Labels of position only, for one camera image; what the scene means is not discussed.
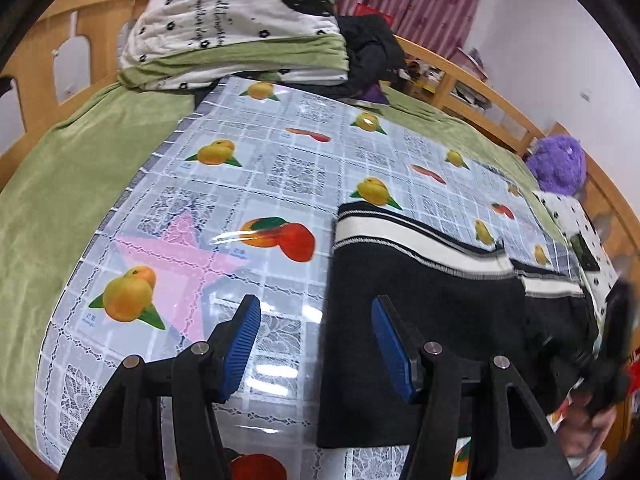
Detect folded white floral quilt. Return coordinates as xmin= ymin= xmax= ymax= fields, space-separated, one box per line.
xmin=118 ymin=0 xmax=351 ymax=94

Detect pile of black clothes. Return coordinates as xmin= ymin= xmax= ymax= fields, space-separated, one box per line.
xmin=334 ymin=12 xmax=407 ymax=100

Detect white floral pillow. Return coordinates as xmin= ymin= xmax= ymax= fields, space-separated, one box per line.
xmin=535 ymin=191 xmax=622 ymax=306

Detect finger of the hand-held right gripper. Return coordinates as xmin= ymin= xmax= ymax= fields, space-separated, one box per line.
xmin=532 ymin=332 xmax=603 ymax=401

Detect wooden bed frame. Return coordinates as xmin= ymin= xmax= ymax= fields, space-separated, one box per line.
xmin=0 ymin=0 xmax=640 ymax=480

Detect purple cloth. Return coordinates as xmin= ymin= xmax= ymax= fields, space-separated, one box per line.
xmin=350 ymin=84 xmax=392 ymax=109

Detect fruit print plastic tablecloth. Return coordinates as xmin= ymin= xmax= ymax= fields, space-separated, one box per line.
xmin=34 ymin=75 xmax=601 ymax=480

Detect red chair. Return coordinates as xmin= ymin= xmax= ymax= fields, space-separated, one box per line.
xmin=352 ymin=2 xmax=397 ymax=28

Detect black pants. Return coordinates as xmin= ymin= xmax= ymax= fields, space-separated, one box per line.
xmin=316 ymin=201 xmax=601 ymax=450

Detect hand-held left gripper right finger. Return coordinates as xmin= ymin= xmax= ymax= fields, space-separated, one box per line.
xmin=371 ymin=295 xmax=574 ymax=480

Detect purple plush toy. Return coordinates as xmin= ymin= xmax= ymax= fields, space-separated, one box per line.
xmin=524 ymin=135 xmax=587 ymax=197

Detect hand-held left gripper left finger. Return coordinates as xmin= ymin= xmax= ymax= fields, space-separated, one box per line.
xmin=59 ymin=294 xmax=262 ymax=480

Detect person's right hand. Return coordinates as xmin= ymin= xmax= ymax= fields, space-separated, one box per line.
xmin=559 ymin=391 xmax=618 ymax=473

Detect green bed blanket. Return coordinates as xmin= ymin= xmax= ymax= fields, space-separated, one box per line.
xmin=0 ymin=77 xmax=583 ymax=461

